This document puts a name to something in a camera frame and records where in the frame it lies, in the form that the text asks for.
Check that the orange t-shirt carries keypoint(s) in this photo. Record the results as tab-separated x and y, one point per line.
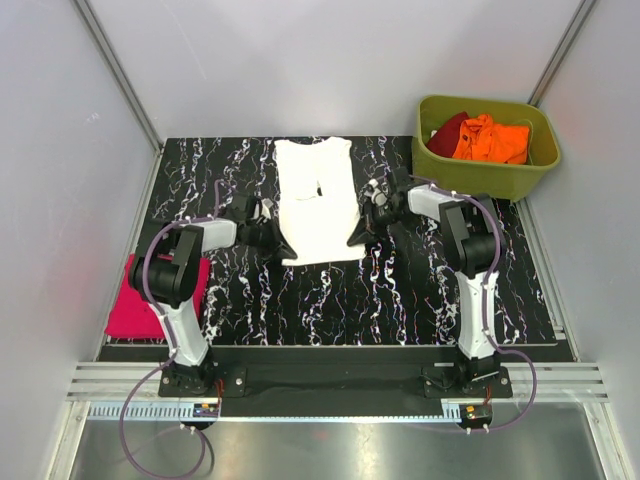
481	139

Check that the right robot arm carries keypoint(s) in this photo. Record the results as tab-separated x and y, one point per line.
473	247

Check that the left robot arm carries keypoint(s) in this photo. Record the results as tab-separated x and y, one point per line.
165	272

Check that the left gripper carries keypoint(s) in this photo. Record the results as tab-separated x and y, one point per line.
278	242

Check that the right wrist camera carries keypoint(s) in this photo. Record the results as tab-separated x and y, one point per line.
375	193

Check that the dark red t-shirt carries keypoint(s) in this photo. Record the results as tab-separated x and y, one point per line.
444	142

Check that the olive green plastic bin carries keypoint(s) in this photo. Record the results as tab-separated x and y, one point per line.
502	181

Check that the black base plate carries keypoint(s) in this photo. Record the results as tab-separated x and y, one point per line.
303	403

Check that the folded pink t-shirt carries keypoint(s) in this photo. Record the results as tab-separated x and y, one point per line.
131	317

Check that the white printed t-shirt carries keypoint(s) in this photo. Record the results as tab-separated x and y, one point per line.
318	208

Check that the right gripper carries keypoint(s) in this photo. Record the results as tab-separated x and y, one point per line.
365	231

